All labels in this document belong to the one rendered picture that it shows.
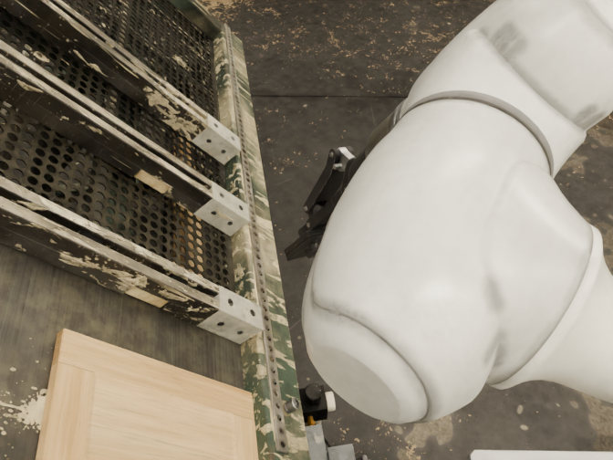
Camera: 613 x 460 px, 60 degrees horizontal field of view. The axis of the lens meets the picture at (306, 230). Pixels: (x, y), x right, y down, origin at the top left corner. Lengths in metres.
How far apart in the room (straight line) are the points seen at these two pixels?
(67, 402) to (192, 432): 0.23
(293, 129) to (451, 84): 2.82
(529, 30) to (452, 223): 0.14
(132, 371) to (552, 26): 0.78
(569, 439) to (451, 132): 1.99
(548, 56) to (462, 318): 0.16
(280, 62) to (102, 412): 3.12
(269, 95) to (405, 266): 3.21
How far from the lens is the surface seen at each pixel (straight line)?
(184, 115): 1.46
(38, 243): 0.92
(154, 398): 0.94
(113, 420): 0.88
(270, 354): 1.15
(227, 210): 1.29
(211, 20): 2.15
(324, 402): 1.26
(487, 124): 0.30
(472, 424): 2.13
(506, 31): 0.35
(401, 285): 0.23
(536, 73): 0.34
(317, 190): 0.58
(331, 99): 3.38
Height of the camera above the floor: 1.90
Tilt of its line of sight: 48 degrees down
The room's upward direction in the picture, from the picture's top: straight up
